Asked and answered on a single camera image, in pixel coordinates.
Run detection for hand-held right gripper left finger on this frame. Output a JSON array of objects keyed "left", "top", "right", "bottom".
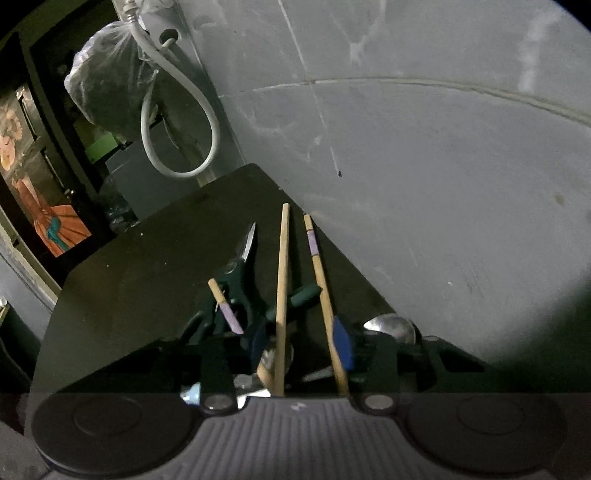
[{"left": 60, "top": 322, "right": 274, "bottom": 415}]

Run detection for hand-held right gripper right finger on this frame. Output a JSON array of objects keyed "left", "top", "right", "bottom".
[{"left": 331, "top": 316, "right": 532, "bottom": 414}]

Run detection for wooden chopstick purple band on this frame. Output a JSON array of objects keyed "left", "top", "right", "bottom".
[
  {"left": 303, "top": 214, "right": 350, "bottom": 397},
  {"left": 208, "top": 278, "right": 278, "bottom": 393}
]

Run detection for metal spoon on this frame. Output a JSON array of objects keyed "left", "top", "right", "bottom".
[{"left": 363, "top": 313, "right": 419, "bottom": 346}]

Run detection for plain wooden chopstick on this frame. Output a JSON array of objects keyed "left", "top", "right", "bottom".
[{"left": 273, "top": 203, "right": 291, "bottom": 397}]

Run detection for green handled shears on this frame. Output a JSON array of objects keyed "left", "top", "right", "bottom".
[{"left": 178, "top": 222, "right": 322, "bottom": 365}]

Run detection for dark grey cabinet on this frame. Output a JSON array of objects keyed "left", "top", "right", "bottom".
[{"left": 105, "top": 138, "right": 204, "bottom": 220}]

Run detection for green box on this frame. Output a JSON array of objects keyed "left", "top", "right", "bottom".
[{"left": 85, "top": 133, "right": 116, "bottom": 163}]

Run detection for orange printed door poster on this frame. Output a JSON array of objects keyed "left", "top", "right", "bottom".
[{"left": 0, "top": 90, "right": 92, "bottom": 258}]

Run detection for clear plastic bag dark contents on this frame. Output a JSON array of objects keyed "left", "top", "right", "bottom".
[{"left": 64, "top": 21, "right": 160, "bottom": 139}]

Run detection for white hose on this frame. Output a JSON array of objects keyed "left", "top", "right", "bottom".
[{"left": 124, "top": 0, "right": 221, "bottom": 179}]

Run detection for pale door frame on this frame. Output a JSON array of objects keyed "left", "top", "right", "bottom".
[{"left": 0, "top": 203, "right": 63, "bottom": 315}]

